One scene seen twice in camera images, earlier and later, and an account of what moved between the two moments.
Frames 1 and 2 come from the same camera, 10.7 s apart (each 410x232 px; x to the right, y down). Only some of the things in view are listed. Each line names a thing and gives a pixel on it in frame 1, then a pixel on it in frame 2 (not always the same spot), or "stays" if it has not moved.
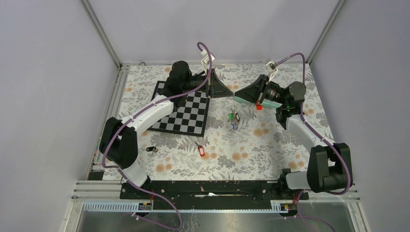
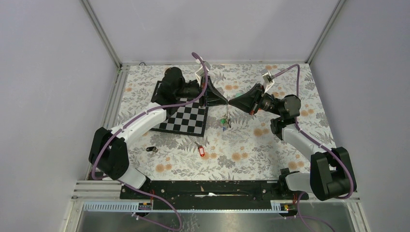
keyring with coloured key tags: (233, 117) → (226, 120)
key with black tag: (152, 148) stays
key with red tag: (200, 149) stays
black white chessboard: (191, 119) stays
